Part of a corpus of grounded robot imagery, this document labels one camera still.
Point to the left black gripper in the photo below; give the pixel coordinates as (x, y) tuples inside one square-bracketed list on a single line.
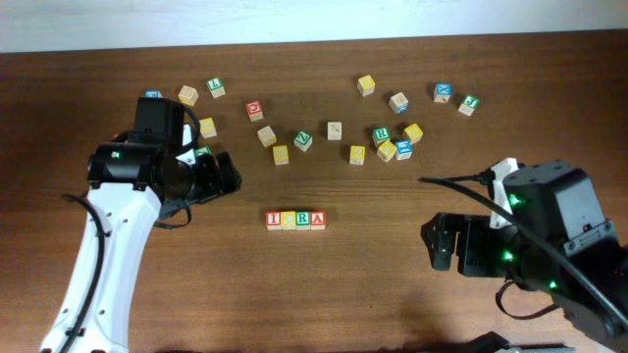
[(214, 183)]

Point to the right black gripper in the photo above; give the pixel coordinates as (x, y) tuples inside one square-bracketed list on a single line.
[(474, 231)]

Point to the red I block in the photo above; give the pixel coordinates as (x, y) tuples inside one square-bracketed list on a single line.
[(273, 220)]

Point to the yellow C block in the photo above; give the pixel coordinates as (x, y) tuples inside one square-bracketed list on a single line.
[(288, 220)]

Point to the green r block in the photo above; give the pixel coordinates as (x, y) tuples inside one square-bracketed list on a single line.
[(380, 135), (303, 220)]

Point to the red A block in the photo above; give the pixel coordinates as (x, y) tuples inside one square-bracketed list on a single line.
[(318, 220)]

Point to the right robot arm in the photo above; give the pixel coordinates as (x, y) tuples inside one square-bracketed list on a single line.
[(598, 308)]

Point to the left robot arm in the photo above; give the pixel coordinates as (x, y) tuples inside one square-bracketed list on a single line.
[(136, 182)]

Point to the green V block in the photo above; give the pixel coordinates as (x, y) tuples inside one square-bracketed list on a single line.
[(205, 150)]

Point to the yellow S block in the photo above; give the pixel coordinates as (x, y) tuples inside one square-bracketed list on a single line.
[(280, 155)]

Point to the plain wood block centre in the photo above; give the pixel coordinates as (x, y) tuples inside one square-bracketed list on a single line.
[(267, 136)]

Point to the yellow block centre left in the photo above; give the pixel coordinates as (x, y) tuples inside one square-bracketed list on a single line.
[(207, 128)]

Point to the red Q block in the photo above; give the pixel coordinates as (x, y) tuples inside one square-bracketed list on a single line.
[(254, 110)]

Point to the green Z block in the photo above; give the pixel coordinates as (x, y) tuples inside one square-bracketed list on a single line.
[(303, 140)]

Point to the blue I block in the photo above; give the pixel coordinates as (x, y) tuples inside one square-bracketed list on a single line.
[(404, 149)]

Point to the plain wood yellow-side block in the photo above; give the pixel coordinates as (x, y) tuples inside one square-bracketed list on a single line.
[(188, 95)]

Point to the green L block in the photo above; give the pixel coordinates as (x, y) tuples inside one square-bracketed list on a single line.
[(216, 87)]

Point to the yellow block pair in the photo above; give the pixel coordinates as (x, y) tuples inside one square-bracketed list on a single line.
[(357, 155), (386, 151)]

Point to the yellow M block right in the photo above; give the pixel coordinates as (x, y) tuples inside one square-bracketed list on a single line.
[(413, 133)]

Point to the plain wood block upright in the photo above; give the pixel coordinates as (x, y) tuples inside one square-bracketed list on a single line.
[(334, 131)]

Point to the yellow block right pair left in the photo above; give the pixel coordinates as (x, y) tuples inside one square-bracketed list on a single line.
[(357, 155)]

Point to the blue S block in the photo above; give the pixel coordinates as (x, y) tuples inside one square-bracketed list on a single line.
[(153, 94)]

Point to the green J block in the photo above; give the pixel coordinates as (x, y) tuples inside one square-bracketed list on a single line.
[(468, 105)]

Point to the wood block blue side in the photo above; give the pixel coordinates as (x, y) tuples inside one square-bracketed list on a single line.
[(399, 103)]

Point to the blue X block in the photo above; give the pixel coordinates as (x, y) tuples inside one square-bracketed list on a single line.
[(442, 92)]

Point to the yellow block top right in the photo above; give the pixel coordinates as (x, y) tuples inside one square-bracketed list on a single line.
[(366, 85)]

